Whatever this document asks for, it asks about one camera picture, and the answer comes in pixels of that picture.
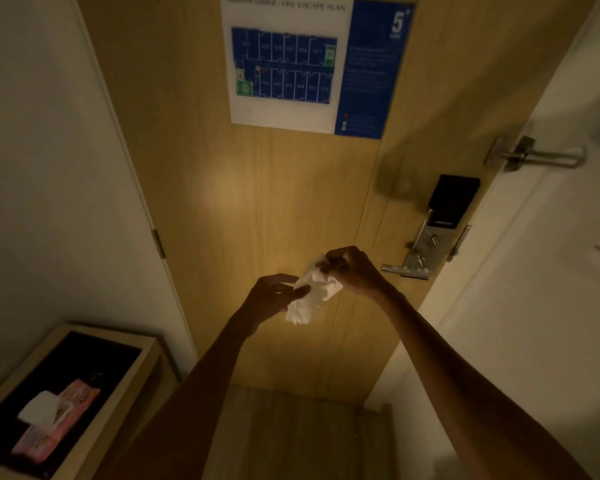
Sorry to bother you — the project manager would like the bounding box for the person's left hand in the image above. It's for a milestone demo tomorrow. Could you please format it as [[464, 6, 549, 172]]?
[[237, 273, 312, 338]]

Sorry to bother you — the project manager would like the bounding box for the person's right hand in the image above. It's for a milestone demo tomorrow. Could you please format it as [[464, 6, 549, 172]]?
[[317, 246, 399, 301]]

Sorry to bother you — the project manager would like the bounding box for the white wet wipe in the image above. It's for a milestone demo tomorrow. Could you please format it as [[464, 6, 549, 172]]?
[[17, 390, 61, 425], [285, 254, 343, 327]]

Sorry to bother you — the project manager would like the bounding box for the pink wet wipe pack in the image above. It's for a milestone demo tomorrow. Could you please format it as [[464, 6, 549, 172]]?
[[11, 378, 102, 465]]

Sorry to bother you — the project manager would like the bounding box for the person's left forearm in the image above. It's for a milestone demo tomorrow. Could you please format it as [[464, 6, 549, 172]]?
[[97, 314, 261, 480]]

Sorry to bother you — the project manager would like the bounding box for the person's right forearm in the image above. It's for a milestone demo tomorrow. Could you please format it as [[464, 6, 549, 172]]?
[[375, 289, 593, 480]]

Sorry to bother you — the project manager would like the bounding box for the light wooden door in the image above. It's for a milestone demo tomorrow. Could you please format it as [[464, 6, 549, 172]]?
[[75, 0, 599, 408]]

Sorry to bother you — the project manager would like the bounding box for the black silver door lock body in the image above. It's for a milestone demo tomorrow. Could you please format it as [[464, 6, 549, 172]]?
[[405, 174, 481, 275]]

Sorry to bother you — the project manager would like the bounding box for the silver door guard latch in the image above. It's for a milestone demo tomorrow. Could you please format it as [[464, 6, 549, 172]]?
[[483, 135, 589, 173]]

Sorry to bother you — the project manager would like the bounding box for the dark lock edge plate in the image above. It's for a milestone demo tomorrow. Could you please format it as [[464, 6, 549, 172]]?
[[447, 225, 472, 263]]

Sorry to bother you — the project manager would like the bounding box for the blue white floor plan poster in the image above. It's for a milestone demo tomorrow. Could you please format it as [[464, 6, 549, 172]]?
[[219, 0, 415, 141]]

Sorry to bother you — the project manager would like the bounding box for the wooden side table black top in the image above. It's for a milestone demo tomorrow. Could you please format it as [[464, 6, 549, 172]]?
[[0, 323, 181, 480]]

